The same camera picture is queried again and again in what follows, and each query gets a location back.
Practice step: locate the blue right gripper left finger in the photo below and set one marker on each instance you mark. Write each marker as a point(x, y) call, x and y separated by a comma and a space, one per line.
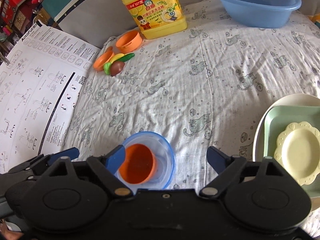
point(105, 168)

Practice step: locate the small yellow scalloped plate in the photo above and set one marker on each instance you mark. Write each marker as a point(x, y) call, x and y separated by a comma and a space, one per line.
point(297, 151)

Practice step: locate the square green plate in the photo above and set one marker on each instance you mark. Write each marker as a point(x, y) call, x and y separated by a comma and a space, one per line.
point(291, 136)

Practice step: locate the clear plastic bowl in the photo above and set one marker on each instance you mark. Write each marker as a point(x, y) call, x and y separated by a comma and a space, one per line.
point(162, 169)

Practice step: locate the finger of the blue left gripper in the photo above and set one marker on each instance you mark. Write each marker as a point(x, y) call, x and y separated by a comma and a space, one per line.
point(37, 165)

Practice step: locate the white instruction sheet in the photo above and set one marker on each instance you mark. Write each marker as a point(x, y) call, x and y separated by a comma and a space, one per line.
point(40, 86)

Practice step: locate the small dark orange bowl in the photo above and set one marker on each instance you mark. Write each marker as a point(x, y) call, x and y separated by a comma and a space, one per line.
point(139, 165)

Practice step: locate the white cat print cloth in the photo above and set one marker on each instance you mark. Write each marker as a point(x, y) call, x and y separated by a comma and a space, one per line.
point(208, 85)

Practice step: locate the orange toy pot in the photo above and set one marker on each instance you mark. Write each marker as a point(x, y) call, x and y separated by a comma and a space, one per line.
point(129, 41)

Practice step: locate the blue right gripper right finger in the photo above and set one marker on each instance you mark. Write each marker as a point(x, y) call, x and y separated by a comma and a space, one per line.
point(228, 169)

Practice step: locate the blue translucent bowl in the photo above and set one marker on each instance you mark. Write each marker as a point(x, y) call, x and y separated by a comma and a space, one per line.
point(165, 144)

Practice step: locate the orange toy pan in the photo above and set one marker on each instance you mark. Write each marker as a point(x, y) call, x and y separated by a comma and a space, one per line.
point(98, 65)

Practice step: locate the yellow toy banana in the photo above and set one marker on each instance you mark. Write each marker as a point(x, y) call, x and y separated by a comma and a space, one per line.
point(116, 57)

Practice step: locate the green toy cucumber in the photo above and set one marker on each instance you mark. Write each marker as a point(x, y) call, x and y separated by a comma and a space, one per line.
point(126, 57)

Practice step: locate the green toy lettuce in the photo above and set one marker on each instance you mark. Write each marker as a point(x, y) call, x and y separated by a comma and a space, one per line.
point(107, 68)

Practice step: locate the yellow dish soap bottle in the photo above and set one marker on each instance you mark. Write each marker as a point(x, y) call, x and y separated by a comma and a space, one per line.
point(157, 18)

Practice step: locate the round white plate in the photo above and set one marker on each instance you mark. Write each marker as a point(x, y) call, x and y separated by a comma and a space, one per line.
point(291, 108)

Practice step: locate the large blue plastic basin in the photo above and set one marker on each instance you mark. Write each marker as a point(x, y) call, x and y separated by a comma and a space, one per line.
point(261, 13)

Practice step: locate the brown toy kiwi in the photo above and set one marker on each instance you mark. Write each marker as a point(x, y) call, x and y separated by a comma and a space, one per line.
point(116, 67)

